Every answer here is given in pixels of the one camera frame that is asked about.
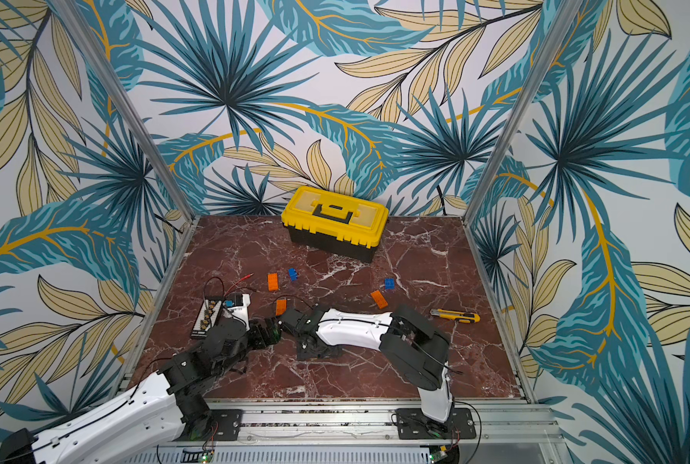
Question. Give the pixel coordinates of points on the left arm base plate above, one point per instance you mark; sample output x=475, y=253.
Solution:
x=217, y=425

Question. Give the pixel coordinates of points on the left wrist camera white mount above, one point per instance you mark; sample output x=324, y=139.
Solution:
x=235, y=306

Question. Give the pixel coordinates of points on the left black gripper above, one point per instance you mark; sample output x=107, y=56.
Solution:
x=273, y=333

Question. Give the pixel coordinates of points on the yellow black toolbox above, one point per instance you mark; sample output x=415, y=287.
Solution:
x=336, y=223

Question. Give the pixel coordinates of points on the aluminium front rail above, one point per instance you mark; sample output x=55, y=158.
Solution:
x=361, y=431

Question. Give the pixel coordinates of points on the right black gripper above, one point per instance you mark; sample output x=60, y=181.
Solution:
x=298, y=324

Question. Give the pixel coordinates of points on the orange 2x4 brick near left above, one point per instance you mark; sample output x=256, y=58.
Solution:
x=280, y=307

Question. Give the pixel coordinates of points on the yellow utility knife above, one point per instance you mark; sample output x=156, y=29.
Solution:
x=456, y=316

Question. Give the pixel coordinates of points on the orange 2x4 brick far left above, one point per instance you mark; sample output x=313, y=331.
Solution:
x=273, y=282

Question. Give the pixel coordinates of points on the orange 2x4 brick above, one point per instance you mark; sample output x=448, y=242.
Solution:
x=280, y=307
x=379, y=299
x=273, y=282

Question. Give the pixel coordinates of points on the orange 2x4 brick centre right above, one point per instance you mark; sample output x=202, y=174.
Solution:
x=379, y=299

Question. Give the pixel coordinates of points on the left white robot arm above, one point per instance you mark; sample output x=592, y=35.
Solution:
x=155, y=411

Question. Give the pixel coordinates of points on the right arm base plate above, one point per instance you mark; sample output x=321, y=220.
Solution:
x=412, y=424

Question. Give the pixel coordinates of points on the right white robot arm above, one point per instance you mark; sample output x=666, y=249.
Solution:
x=416, y=349

